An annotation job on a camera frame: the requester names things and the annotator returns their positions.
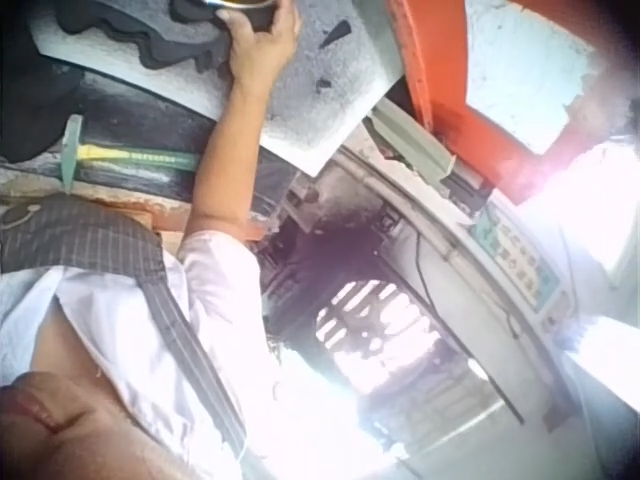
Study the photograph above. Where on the orange machine frame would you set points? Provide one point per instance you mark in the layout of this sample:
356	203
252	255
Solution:
425	60

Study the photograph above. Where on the white machine housing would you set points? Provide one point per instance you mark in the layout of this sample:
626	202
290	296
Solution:
450	260

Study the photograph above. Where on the green button control panel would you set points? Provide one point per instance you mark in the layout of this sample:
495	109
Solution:
525	265

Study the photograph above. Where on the stack of dark shaped cutouts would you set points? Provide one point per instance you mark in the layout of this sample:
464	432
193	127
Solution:
150	35

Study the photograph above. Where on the black rubber sheet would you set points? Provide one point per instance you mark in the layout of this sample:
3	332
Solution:
145	120

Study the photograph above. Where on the grey stained board sheet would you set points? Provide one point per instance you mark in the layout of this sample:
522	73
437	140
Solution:
330	85

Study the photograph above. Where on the dark round tin can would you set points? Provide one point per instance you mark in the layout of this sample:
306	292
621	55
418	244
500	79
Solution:
250	12

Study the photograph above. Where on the person's right hand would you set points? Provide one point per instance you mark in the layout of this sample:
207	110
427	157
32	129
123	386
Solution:
260	55

